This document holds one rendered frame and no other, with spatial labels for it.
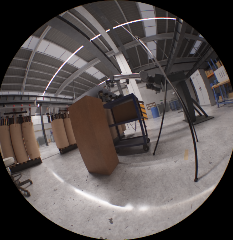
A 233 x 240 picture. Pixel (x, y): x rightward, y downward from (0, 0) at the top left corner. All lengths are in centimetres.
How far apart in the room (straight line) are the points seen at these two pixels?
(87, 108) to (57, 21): 409
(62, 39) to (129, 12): 726
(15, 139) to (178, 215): 274
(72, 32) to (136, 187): 488
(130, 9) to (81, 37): 722
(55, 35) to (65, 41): 165
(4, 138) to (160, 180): 287
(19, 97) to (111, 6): 1176
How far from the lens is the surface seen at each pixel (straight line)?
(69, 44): 1098
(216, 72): 462
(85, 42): 473
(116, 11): 1002
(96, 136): 77
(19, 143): 246
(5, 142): 255
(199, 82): 512
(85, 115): 82
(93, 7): 625
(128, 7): 1045
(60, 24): 435
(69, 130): 289
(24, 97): 977
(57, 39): 1073
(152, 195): 66
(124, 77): 199
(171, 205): 62
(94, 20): 800
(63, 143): 270
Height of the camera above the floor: 57
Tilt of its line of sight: 1 degrees up
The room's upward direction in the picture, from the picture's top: 16 degrees counter-clockwise
